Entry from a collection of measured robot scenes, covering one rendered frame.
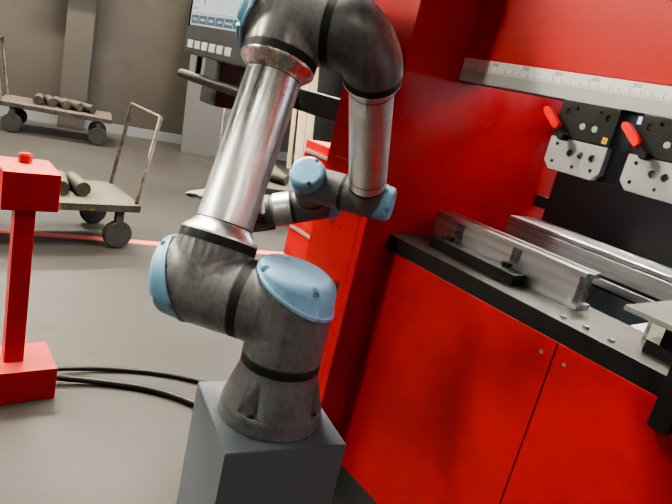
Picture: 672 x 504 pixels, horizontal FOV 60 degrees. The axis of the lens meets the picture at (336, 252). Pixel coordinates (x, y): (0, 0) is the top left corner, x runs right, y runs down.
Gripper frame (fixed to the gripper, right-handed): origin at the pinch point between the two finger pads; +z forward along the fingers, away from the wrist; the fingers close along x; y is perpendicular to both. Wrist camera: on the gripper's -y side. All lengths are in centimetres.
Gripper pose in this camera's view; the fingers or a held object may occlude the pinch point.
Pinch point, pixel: (182, 218)
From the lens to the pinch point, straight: 136.1
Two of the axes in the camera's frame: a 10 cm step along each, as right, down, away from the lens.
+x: -1.1, -8.4, 5.3
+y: 1.1, 5.2, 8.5
